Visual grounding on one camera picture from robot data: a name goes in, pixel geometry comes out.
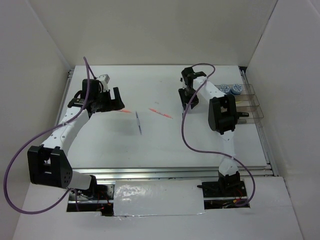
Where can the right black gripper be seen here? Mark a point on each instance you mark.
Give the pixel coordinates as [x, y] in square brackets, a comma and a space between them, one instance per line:
[184, 99]

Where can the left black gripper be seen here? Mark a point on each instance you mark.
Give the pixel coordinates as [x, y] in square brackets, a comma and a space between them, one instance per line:
[116, 104]

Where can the blue cap black highlighter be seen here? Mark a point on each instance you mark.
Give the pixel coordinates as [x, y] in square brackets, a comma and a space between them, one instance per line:
[243, 114]

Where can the pink cap black highlighter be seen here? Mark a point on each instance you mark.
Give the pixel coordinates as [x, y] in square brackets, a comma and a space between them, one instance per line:
[242, 121]

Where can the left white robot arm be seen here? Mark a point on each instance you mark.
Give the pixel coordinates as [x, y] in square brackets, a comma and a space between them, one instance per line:
[48, 163]

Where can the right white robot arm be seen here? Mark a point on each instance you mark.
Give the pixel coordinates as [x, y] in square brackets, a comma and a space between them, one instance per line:
[222, 120]

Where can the orange slim highlighter pen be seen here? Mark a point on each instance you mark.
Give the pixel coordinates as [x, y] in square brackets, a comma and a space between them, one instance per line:
[125, 111]

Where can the blue slim pen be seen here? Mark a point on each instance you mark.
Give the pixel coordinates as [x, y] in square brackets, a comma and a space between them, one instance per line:
[138, 122]

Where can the red slim highlighter pen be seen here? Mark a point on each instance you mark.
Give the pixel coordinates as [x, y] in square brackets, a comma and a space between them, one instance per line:
[160, 113]

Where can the clear drawer organizer box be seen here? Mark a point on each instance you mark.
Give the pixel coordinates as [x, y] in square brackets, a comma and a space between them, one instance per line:
[251, 106]

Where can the white foil cover sheet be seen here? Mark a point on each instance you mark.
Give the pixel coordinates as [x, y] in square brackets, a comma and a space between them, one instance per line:
[158, 198]

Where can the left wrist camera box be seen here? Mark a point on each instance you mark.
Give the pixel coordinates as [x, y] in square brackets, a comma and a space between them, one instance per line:
[104, 79]

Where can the aluminium frame rail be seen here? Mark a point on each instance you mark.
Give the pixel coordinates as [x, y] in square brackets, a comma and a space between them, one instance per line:
[158, 173]

